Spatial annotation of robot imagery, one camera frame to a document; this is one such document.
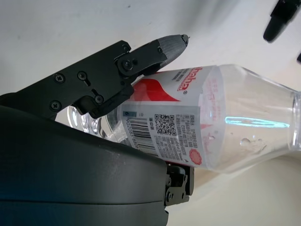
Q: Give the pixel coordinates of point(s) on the clear plastic water bottle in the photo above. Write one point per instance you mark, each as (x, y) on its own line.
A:
(188, 113)

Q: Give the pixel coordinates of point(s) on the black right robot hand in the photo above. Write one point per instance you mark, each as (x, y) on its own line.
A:
(70, 179)

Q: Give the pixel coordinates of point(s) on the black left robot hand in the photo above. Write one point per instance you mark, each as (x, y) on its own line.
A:
(275, 26)

